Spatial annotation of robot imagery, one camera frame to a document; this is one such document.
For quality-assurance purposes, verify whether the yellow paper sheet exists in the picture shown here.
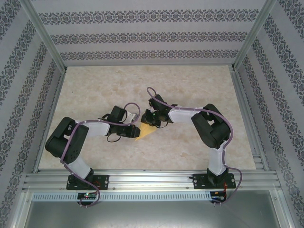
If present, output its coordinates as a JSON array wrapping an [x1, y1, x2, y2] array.
[[134, 122, 157, 141]]

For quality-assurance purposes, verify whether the circuit board with green light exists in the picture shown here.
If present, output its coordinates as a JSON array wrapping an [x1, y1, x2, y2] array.
[[77, 192, 97, 200]]

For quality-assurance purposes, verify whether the grey metal shelf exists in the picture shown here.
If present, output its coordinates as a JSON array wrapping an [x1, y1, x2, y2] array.
[[10, 190, 295, 228]]

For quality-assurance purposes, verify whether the white left camera bracket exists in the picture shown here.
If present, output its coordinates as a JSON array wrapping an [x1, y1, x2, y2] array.
[[125, 111, 139, 123]]

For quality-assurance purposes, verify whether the long aluminium mounting rail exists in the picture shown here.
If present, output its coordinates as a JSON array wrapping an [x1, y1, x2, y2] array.
[[22, 169, 282, 190]]

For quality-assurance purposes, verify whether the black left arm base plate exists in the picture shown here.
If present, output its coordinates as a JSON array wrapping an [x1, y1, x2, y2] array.
[[66, 174, 109, 190]]

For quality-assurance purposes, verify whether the slotted grey cable duct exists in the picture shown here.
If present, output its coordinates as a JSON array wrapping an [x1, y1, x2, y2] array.
[[32, 191, 212, 202]]

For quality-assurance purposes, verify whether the aluminium side rail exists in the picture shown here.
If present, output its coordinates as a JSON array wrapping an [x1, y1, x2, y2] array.
[[32, 67, 68, 174], [230, 68, 270, 171]]

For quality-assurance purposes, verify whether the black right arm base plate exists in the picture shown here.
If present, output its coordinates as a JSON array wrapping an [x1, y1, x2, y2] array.
[[192, 173, 235, 190]]

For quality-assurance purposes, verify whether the aluminium frame post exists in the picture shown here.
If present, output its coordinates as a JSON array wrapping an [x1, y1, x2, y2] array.
[[231, 0, 277, 71], [20, 0, 67, 72]]

